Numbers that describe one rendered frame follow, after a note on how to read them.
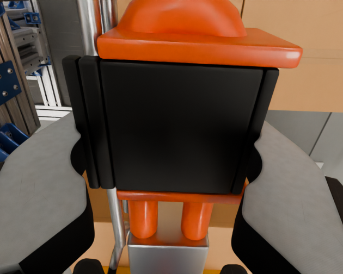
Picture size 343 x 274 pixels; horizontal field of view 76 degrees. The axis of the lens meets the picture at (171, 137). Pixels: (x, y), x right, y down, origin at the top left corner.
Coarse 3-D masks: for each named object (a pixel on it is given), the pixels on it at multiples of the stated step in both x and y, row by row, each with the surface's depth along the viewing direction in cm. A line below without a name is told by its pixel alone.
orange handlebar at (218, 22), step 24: (144, 0) 8; (168, 0) 8; (192, 0) 8; (216, 0) 8; (120, 24) 9; (144, 24) 9; (168, 24) 9; (192, 24) 9; (216, 24) 9; (240, 24) 9; (144, 216) 15; (192, 216) 15
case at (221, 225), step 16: (96, 192) 43; (96, 208) 40; (224, 208) 42; (96, 224) 38; (224, 224) 39; (96, 240) 41; (112, 240) 41; (224, 240) 41; (96, 256) 44; (208, 256) 44; (224, 256) 44
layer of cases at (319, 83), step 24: (120, 0) 65; (240, 0) 65; (264, 0) 65; (288, 0) 65; (312, 0) 65; (336, 0) 65; (264, 24) 68; (288, 24) 68; (312, 24) 68; (336, 24) 68; (312, 48) 72; (336, 48) 72; (288, 72) 76; (312, 72) 76; (336, 72) 76; (288, 96) 81; (312, 96) 81; (336, 96) 81
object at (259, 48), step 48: (144, 48) 8; (192, 48) 8; (240, 48) 8; (288, 48) 8; (144, 96) 9; (192, 96) 9; (240, 96) 9; (144, 144) 10; (192, 144) 10; (240, 144) 10; (144, 192) 12; (192, 192) 12; (240, 192) 12
